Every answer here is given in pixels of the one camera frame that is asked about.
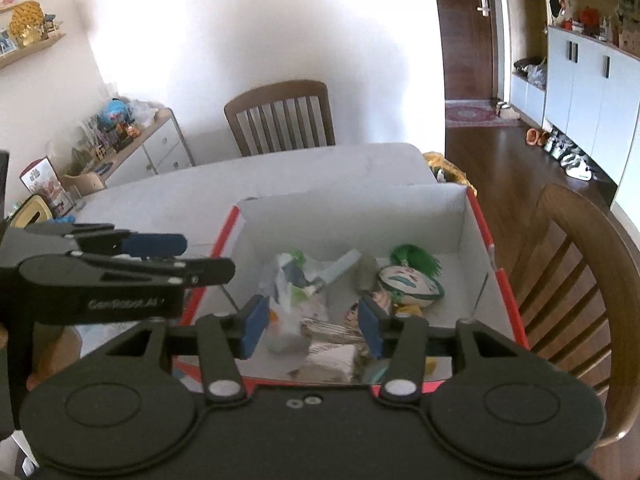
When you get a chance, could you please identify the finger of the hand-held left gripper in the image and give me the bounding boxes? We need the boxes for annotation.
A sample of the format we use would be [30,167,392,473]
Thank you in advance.
[17,254,237,291]
[22,221,188,261]

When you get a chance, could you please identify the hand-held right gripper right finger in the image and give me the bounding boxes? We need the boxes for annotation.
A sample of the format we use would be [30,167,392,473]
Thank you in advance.
[356,294,523,403]

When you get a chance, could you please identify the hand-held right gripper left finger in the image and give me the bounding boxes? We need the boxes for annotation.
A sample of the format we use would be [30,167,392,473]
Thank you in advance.
[102,294,269,403]

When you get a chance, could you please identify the silver foil snack packet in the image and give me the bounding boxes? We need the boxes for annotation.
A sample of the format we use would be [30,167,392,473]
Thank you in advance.
[300,317,363,346]

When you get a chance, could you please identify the white serrated edge packet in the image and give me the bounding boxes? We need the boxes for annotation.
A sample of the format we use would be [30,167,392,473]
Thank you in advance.
[287,342,356,381]

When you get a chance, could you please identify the clear plastic bag dark contents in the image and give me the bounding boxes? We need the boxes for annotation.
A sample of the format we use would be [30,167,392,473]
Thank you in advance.
[257,249,333,353]

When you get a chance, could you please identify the green turtle plush toy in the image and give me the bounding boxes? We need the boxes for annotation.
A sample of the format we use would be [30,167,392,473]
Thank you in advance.
[377,262,446,318]

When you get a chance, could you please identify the pale green correction tape dispenser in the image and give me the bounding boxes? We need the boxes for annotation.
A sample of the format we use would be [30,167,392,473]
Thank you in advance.
[320,249,362,291]

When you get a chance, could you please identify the red and white cardboard box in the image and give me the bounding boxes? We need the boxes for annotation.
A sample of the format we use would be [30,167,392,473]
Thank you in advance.
[177,182,531,396]

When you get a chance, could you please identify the person's left hand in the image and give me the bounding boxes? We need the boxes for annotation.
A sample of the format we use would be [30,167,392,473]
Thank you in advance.
[27,325,83,391]

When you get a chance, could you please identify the green tassel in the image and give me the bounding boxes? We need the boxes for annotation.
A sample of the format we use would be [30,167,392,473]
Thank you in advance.
[390,244,443,276]

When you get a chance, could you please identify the light wooden chair back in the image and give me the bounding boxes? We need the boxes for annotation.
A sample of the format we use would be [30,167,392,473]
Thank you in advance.
[60,172,108,198]

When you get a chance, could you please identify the beige slotted box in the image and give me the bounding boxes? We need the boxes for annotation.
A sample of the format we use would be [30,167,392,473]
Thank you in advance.
[9,194,56,228]

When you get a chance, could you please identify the wooden sideboard white drawers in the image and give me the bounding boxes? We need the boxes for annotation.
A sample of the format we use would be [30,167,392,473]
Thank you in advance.
[60,106,196,191]

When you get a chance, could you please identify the printed carton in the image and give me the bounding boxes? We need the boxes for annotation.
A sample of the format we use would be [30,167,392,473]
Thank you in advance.
[20,156,76,216]

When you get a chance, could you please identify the assorted toy models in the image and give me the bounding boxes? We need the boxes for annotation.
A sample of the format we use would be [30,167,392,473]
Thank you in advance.
[70,97,161,166]

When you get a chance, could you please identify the yellow plastic bag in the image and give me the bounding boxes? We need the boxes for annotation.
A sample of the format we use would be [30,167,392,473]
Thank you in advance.
[422,151,478,196]

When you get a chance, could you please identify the brown wooden slatted chair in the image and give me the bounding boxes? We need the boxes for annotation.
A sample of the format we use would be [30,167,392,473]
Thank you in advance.
[223,80,337,157]
[505,182,640,448]

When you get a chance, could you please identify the patterned red rug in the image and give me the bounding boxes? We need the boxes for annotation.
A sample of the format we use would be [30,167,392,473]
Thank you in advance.
[445,100,523,129]

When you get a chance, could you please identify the yellow honeycomb ornament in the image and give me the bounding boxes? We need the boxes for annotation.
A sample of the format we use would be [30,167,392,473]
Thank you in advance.
[10,1,46,46]

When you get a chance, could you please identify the white shoes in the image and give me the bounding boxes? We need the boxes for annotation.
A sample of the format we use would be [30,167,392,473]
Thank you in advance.
[545,132,598,181]

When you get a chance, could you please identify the grey plastic bag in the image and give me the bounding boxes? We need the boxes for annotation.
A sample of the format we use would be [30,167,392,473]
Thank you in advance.
[527,57,548,90]

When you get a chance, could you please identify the dark brown door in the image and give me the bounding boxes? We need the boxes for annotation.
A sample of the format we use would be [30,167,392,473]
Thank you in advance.
[430,0,501,103]

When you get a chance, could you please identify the white hallway cabinet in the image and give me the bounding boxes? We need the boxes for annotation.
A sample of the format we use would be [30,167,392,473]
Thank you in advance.
[507,0,640,211]

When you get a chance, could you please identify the wooden wall shelf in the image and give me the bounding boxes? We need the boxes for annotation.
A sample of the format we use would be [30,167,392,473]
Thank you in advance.
[0,32,67,71]

